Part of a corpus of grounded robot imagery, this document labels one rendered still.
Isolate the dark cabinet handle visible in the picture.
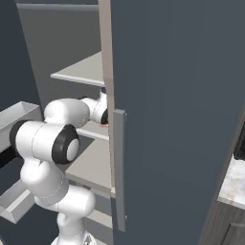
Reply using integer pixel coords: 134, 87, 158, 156
221, 222, 245, 245

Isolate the grey fridge door handle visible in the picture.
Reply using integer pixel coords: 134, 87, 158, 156
112, 108, 128, 233

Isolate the dark grey fridge door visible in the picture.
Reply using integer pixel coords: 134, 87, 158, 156
98, 0, 245, 245

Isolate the dark grey fridge body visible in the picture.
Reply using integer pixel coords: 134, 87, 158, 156
0, 0, 115, 245

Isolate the dark wood counter cabinet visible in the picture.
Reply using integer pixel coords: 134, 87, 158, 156
197, 200, 245, 245

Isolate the black appliance on counter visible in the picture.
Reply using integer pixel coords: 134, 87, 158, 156
233, 125, 245, 161

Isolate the pale grey fridge shelf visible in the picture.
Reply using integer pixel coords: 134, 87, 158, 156
50, 51, 106, 88
64, 127, 117, 198

